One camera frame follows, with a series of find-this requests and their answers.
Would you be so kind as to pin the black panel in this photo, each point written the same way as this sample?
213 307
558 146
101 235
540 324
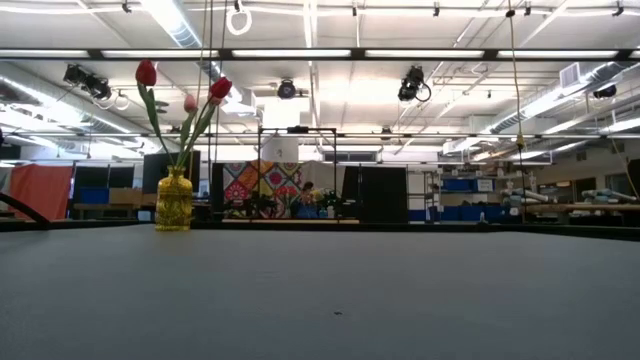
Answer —
375 195

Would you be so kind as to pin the person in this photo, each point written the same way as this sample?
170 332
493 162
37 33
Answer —
306 207

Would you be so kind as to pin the blue storage bins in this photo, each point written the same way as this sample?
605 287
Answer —
465 214

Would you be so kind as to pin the black hanging camera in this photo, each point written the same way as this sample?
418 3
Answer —
87 81
412 82
605 91
286 89

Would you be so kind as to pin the wooden workbench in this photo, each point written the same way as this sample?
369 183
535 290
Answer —
590 207

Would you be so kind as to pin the pink artificial tulip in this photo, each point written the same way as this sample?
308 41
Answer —
190 103

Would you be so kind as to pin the white hanging box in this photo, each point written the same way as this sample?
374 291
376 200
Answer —
280 150

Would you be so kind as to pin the black overhead light bar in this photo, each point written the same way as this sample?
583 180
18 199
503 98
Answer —
225 53

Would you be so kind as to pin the colourful patterned quilt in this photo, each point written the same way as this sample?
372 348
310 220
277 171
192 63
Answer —
250 185

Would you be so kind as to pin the orange cloth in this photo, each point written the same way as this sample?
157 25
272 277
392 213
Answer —
42 185

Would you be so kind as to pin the black monitor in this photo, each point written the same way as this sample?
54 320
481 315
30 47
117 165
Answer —
160 172

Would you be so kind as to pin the black frame stand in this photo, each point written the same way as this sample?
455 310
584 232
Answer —
297 129

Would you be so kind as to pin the cardboard box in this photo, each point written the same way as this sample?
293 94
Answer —
125 195

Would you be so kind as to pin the yellow glass vase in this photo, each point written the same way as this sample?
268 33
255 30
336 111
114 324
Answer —
174 205

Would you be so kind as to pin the red artificial tulip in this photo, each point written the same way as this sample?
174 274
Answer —
220 87
146 72

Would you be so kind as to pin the blue box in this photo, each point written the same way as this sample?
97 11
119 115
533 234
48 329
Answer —
94 195

